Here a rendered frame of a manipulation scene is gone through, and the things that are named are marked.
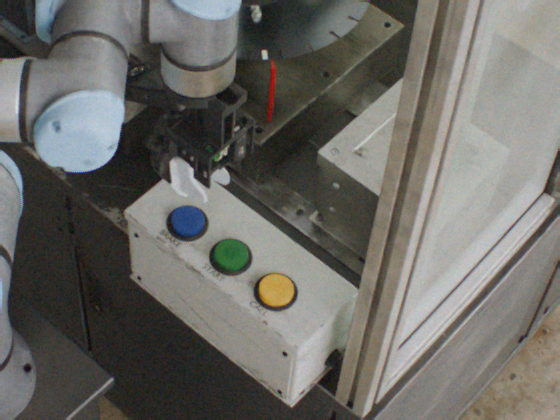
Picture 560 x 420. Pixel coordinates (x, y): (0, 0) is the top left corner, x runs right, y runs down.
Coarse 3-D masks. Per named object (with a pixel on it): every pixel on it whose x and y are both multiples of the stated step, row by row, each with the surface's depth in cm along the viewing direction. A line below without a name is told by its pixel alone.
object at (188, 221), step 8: (184, 208) 143; (192, 208) 143; (176, 216) 142; (184, 216) 142; (192, 216) 142; (200, 216) 142; (176, 224) 141; (184, 224) 141; (192, 224) 141; (200, 224) 141; (176, 232) 141; (184, 232) 141; (192, 232) 141
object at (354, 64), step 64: (0, 0) 178; (128, 64) 168; (256, 64) 165; (320, 64) 166; (384, 64) 175; (128, 128) 163; (256, 128) 158; (320, 128) 170; (256, 192) 163; (320, 256) 158
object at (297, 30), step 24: (264, 0) 159; (288, 0) 159; (312, 0) 159; (336, 0) 160; (240, 24) 156; (264, 24) 156; (288, 24) 156; (312, 24) 156; (336, 24) 157; (240, 48) 153; (264, 48) 153; (288, 48) 154; (312, 48) 154
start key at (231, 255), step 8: (232, 240) 140; (216, 248) 140; (224, 248) 140; (232, 248) 140; (240, 248) 140; (216, 256) 139; (224, 256) 139; (232, 256) 139; (240, 256) 139; (216, 264) 139; (224, 264) 138; (232, 264) 138; (240, 264) 139
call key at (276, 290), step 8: (264, 280) 137; (272, 280) 137; (280, 280) 138; (288, 280) 138; (264, 288) 137; (272, 288) 137; (280, 288) 137; (288, 288) 137; (264, 296) 136; (272, 296) 136; (280, 296) 136; (288, 296) 136; (272, 304) 136; (280, 304) 136
